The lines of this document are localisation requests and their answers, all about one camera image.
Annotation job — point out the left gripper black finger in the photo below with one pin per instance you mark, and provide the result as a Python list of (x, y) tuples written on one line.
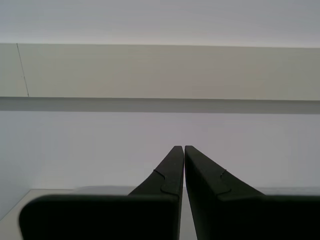
[(100, 217), (250, 217)]

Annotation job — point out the beige flat panel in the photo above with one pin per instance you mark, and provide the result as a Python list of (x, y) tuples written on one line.
[(160, 72)]

